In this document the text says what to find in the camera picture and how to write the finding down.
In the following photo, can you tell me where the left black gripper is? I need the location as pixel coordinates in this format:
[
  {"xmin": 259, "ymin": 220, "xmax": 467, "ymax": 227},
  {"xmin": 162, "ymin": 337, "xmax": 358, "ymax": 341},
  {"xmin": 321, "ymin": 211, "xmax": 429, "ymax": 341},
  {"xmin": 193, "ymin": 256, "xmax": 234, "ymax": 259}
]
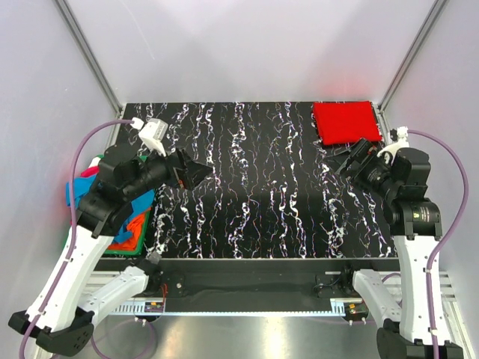
[{"xmin": 125, "ymin": 138, "xmax": 214, "ymax": 200}]

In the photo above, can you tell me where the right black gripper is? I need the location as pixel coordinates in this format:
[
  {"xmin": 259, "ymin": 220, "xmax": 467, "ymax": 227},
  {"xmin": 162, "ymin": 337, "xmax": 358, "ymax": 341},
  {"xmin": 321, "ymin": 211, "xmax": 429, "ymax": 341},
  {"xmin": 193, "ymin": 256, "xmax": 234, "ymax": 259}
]
[{"xmin": 322, "ymin": 137, "xmax": 399, "ymax": 198}]

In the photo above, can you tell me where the red t shirt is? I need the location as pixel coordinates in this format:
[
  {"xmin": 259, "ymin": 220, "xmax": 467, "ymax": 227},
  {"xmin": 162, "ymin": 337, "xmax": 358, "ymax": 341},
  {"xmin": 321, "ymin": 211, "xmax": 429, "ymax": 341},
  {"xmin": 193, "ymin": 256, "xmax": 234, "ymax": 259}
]
[{"xmin": 312, "ymin": 101, "xmax": 382, "ymax": 146}]

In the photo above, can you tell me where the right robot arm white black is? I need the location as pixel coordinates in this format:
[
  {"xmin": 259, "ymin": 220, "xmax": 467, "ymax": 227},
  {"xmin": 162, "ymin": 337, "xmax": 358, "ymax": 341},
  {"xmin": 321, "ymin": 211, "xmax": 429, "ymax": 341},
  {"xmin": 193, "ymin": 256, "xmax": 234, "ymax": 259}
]
[{"xmin": 334, "ymin": 139, "xmax": 464, "ymax": 358}]

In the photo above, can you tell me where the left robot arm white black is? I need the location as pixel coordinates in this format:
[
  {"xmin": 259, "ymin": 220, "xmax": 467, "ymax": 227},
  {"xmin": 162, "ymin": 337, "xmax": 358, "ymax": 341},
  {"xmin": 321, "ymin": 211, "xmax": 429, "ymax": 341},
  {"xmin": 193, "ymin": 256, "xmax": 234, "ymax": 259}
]
[{"xmin": 8, "ymin": 145, "xmax": 213, "ymax": 357}]

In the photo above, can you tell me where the orange t shirt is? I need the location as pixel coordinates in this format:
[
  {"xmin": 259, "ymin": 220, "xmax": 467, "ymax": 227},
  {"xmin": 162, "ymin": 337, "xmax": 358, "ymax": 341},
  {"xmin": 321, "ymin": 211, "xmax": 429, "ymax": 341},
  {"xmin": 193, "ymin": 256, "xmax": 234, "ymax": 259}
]
[{"xmin": 106, "ymin": 211, "xmax": 149, "ymax": 256}]

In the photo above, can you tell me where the white t shirt in basket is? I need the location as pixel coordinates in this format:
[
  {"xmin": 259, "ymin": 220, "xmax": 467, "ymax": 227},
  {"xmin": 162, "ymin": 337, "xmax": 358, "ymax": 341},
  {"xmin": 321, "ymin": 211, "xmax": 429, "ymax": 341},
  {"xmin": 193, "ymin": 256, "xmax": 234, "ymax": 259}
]
[{"xmin": 88, "ymin": 156, "xmax": 103, "ymax": 168}]

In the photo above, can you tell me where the green plastic basket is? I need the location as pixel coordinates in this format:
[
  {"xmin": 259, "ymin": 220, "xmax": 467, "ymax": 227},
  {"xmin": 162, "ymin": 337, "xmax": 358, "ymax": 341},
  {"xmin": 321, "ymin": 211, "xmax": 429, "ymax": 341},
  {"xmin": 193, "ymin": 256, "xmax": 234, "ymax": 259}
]
[{"xmin": 73, "ymin": 155, "xmax": 154, "ymax": 257}]

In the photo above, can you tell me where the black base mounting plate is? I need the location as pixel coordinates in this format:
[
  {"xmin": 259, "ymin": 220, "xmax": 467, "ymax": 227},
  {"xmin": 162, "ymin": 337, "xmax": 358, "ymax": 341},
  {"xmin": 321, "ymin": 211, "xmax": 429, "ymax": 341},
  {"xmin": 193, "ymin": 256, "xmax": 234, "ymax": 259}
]
[{"xmin": 145, "ymin": 259, "xmax": 360, "ymax": 310}]

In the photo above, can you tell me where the blue t shirt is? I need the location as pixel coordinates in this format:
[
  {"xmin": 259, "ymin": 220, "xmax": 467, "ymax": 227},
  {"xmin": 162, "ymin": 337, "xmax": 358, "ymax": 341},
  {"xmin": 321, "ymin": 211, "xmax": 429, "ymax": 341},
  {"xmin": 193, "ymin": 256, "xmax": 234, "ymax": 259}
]
[{"xmin": 65, "ymin": 178, "xmax": 141, "ymax": 241}]

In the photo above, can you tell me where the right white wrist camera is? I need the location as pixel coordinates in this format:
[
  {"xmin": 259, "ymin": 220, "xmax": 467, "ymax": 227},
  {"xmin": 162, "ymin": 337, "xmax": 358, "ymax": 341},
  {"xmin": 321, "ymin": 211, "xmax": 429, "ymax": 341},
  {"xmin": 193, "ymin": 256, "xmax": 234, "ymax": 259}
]
[{"xmin": 377, "ymin": 126, "xmax": 409, "ymax": 165}]

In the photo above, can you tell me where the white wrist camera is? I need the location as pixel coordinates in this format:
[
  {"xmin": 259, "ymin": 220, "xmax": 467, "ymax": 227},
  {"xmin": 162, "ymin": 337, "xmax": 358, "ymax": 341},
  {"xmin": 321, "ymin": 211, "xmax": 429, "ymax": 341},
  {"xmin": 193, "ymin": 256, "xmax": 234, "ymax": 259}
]
[
  {"xmin": 130, "ymin": 117, "xmax": 168, "ymax": 157},
  {"xmin": 377, "ymin": 126, "xmax": 409, "ymax": 165}
]

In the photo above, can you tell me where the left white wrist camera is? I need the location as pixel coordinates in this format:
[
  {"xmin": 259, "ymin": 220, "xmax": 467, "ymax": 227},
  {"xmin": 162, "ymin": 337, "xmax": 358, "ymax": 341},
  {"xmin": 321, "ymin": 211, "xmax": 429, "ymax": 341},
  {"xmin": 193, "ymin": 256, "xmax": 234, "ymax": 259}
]
[{"xmin": 130, "ymin": 117, "xmax": 168, "ymax": 157}]

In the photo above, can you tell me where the white slotted cable duct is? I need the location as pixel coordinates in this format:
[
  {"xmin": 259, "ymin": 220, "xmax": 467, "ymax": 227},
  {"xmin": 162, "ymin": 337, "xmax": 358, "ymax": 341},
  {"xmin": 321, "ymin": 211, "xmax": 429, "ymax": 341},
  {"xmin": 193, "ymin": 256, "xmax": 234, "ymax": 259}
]
[{"xmin": 110, "ymin": 300, "xmax": 346, "ymax": 318}]

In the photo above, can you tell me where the aluminium front rail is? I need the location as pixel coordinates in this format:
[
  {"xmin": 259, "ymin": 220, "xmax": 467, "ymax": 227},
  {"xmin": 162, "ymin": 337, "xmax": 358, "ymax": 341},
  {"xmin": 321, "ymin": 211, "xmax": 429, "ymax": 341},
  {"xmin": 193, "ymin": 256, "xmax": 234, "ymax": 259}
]
[{"xmin": 82, "ymin": 271, "xmax": 455, "ymax": 301}]

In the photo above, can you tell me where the left aluminium frame post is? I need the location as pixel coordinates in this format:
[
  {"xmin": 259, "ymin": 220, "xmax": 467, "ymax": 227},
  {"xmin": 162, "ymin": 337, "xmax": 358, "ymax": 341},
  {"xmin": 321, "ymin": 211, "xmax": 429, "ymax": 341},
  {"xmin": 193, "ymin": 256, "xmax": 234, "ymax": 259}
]
[{"xmin": 52, "ymin": 0, "xmax": 125, "ymax": 115}]

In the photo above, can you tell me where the aluminium frame post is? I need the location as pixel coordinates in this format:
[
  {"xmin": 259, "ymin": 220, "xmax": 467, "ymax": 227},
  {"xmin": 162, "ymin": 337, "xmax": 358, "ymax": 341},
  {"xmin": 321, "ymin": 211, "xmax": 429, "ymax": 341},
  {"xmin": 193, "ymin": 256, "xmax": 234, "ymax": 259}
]
[
  {"xmin": 52, "ymin": 0, "xmax": 125, "ymax": 115},
  {"xmin": 376, "ymin": 0, "xmax": 450, "ymax": 113}
]

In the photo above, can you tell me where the right aluminium frame post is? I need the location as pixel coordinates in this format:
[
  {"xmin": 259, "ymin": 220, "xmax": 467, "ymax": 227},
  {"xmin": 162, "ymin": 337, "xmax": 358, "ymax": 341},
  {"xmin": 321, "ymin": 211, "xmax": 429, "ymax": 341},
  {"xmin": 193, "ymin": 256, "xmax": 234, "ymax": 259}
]
[{"xmin": 376, "ymin": 0, "xmax": 450, "ymax": 113}]

